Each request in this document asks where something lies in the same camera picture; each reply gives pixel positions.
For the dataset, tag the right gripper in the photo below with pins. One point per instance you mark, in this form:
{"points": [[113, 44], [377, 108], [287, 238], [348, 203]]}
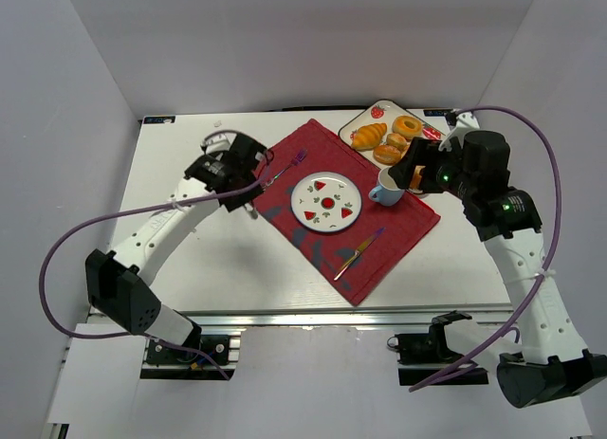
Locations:
{"points": [[413, 159]]}

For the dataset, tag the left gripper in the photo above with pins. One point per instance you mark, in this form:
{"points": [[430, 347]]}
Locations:
{"points": [[243, 198]]}

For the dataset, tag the croissant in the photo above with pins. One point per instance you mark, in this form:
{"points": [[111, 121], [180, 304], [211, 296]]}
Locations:
{"points": [[368, 137]]}

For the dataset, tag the metal serving tongs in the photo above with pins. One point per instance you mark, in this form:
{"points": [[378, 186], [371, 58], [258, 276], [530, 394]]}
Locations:
{"points": [[252, 212]]}

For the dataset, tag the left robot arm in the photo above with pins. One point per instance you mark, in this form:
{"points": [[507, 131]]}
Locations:
{"points": [[119, 281]]}

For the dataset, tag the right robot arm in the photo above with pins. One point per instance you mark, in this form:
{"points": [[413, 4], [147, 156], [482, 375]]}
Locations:
{"points": [[537, 355]]}

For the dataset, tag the large sesame flower bread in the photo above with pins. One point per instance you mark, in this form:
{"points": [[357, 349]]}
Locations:
{"points": [[416, 180]]}

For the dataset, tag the sugared cream bun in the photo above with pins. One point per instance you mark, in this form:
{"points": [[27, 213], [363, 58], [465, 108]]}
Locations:
{"points": [[386, 154]]}

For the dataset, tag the light blue mug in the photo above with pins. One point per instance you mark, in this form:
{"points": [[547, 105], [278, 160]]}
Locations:
{"points": [[385, 192]]}

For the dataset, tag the small round bun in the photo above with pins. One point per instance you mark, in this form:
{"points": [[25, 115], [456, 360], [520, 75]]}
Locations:
{"points": [[398, 141]]}

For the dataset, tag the strawberry pattern tray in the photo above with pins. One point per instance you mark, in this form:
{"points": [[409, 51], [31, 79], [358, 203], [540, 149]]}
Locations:
{"points": [[386, 111]]}

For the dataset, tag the iridescent fork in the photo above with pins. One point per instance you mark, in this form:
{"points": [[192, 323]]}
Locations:
{"points": [[294, 162]]}

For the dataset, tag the right table logo sticker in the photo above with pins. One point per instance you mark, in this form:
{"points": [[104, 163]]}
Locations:
{"points": [[436, 112]]}

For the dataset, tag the table logo sticker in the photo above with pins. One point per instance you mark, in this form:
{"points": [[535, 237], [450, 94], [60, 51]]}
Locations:
{"points": [[159, 120], [436, 112]]}

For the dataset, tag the watermelon pattern plate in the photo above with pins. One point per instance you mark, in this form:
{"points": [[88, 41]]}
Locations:
{"points": [[326, 202]]}

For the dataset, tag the iridescent table knife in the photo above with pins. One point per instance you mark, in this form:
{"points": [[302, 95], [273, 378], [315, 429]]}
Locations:
{"points": [[357, 252]]}

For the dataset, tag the left table logo sticker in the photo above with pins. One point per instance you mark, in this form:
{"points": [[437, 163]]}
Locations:
{"points": [[159, 120]]}

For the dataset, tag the red cloth placemat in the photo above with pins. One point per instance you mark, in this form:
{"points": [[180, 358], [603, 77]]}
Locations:
{"points": [[291, 266]]}

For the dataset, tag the glazed ring donut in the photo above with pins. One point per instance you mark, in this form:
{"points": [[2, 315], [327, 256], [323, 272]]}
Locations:
{"points": [[408, 127]]}

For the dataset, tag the aluminium table rail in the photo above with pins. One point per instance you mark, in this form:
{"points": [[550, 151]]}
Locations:
{"points": [[346, 316]]}

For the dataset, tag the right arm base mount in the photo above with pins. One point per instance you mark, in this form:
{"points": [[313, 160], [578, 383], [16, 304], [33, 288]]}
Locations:
{"points": [[422, 354]]}

